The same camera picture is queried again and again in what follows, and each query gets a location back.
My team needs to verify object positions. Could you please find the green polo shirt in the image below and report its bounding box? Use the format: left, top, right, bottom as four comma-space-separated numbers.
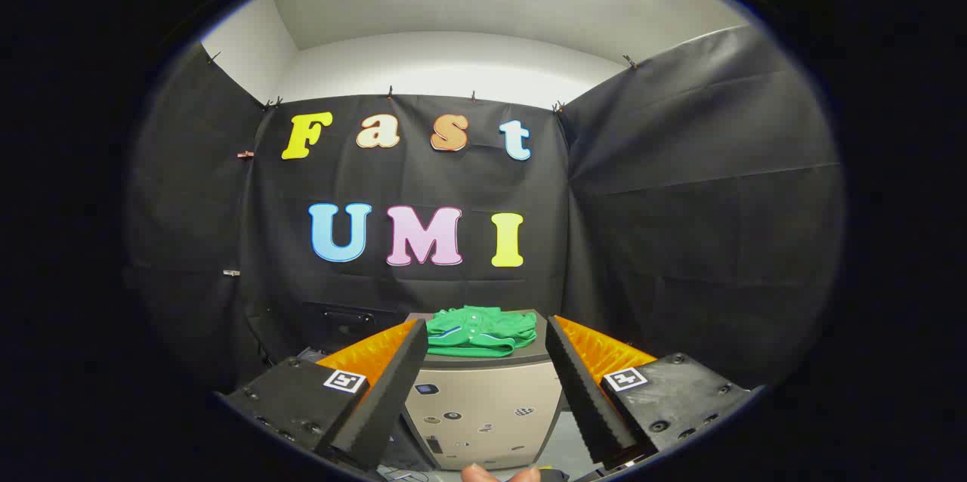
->
425, 306, 539, 359

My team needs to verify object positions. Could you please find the grey cabinet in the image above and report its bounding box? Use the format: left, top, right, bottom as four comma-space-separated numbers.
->
399, 308, 569, 472

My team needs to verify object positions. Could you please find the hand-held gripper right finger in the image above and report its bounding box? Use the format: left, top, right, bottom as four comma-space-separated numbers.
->
545, 316, 764, 470

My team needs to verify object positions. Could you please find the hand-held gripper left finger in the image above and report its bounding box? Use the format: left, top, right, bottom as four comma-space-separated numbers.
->
215, 318, 429, 471

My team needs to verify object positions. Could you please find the black backdrop cloth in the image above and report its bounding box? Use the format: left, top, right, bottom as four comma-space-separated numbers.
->
127, 25, 843, 392

